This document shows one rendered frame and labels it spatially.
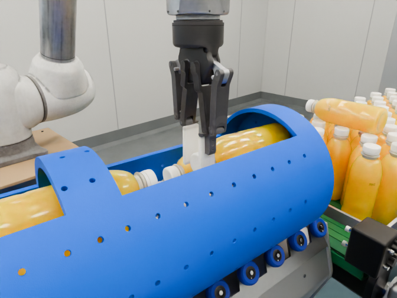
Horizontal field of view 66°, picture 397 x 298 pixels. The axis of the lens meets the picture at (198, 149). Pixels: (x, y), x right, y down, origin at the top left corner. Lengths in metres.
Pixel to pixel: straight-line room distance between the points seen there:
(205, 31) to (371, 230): 0.52
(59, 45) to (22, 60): 2.30
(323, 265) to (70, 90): 0.88
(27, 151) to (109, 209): 0.71
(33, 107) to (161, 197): 0.71
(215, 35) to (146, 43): 3.48
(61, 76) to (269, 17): 4.91
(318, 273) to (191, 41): 0.59
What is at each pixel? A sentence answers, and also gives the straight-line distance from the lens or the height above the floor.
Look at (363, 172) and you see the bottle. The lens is 0.84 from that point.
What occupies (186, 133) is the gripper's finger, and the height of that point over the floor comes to 1.22.
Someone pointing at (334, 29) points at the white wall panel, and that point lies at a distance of 5.17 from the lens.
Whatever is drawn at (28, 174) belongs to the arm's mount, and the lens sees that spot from 0.96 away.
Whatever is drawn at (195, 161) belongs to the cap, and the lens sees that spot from 0.52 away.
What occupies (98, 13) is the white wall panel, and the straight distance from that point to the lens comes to 3.60.
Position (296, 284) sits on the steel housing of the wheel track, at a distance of 0.75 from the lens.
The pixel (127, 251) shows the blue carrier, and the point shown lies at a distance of 0.37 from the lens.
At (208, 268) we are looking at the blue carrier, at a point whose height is 1.08.
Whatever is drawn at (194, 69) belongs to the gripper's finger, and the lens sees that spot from 0.45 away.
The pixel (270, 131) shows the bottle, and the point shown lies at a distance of 0.61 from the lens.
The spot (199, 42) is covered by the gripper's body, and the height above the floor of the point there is 1.37.
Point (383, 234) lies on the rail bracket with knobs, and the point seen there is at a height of 1.00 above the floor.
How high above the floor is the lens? 1.40
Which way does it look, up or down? 23 degrees down
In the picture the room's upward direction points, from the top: straight up
